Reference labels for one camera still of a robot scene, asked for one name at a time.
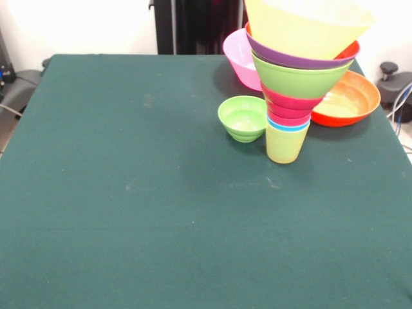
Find red-orange bowl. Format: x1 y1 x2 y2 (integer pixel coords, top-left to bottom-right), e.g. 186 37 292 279
311 70 382 127

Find black electronics box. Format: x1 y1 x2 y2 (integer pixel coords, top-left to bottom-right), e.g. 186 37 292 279
0 27 17 96

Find white cable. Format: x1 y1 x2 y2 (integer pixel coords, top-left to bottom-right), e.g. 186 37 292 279
386 82 412 119

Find grey cable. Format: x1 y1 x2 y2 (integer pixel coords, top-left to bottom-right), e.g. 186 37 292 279
0 102 23 118

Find large orange bowl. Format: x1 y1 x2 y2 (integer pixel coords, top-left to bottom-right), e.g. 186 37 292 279
243 0 377 61

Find yellow cup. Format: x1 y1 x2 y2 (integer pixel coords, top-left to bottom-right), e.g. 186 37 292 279
265 124 311 164

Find red cup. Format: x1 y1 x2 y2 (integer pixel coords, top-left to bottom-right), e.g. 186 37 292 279
267 109 312 127

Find purple bowl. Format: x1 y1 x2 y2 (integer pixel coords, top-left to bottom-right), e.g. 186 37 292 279
245 22 361 70

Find dark green tablecloth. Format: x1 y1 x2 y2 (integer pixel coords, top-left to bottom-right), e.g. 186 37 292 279
0 53 412 309

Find small red bowl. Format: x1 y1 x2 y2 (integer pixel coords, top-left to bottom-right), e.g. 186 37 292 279
260 82 324 120

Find large green bowl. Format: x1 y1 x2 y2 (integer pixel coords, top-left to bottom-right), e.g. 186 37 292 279
251 51 355 100

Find small green bowl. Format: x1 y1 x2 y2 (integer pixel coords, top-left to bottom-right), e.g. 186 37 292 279
218 95 268 144

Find black equipment with knob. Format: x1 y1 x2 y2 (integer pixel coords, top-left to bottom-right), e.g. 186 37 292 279
376 61 412 112

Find pink bowl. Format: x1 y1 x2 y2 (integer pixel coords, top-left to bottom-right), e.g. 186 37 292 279
223 28 263 92

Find blue cup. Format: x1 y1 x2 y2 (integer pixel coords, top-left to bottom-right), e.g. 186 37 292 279
266 116 312 133

